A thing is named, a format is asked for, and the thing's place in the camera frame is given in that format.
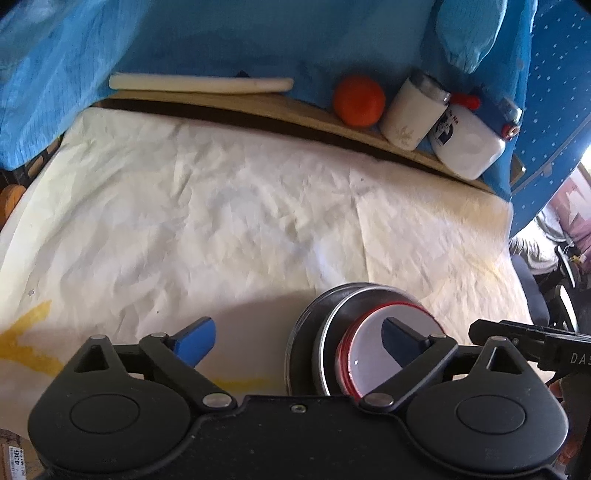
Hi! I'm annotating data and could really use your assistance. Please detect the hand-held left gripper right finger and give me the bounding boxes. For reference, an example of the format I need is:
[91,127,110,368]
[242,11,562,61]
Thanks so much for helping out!
[359,318,536,411]

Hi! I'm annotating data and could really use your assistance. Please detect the black chair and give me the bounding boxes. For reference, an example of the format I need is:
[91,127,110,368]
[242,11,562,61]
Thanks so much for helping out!
[510,254,583,334]

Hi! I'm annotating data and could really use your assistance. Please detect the wooden board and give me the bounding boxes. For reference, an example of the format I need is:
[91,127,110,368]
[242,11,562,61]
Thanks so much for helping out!
[91,89,514,195]

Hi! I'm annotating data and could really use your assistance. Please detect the orange tomato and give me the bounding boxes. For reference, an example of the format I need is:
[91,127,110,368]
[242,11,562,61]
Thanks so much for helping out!
[333,75,387,129]

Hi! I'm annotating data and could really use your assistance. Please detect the blue polka-dot fabric wardrobe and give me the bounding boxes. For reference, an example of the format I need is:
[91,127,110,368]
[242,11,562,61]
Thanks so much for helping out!
[502,0,591,234]

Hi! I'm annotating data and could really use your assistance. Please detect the white paper roll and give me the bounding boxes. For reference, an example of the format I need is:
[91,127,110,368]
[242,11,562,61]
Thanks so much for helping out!
[108,72,295,96]

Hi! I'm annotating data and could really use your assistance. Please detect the person's right hand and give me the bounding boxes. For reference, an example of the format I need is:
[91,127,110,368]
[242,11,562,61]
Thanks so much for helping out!
[549,378,578,467]

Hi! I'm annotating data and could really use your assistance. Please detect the white thermos flask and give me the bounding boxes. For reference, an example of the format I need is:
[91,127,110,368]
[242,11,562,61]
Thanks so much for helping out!
[380,69,451,152]

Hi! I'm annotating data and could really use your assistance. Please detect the cream table cover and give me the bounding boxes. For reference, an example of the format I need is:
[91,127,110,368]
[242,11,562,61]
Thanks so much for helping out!
[0,107,533,403]

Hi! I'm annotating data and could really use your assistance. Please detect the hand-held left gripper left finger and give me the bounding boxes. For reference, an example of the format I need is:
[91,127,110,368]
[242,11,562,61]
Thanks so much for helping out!
[60,318,237,412]

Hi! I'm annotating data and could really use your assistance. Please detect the cardboard parcel white label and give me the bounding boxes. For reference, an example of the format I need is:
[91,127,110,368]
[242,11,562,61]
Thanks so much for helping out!
[0,428,34,480]

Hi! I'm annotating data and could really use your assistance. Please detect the blue jacket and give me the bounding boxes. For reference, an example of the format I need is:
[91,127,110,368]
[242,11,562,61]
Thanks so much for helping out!
[0,0,505,172]

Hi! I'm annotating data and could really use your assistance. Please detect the white water bottle blue lid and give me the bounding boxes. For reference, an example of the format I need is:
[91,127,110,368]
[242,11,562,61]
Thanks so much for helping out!
[428,91,525,181]

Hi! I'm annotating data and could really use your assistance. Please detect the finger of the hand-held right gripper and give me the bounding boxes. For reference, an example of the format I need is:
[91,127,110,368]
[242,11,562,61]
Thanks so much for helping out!
[468,319,548,363]

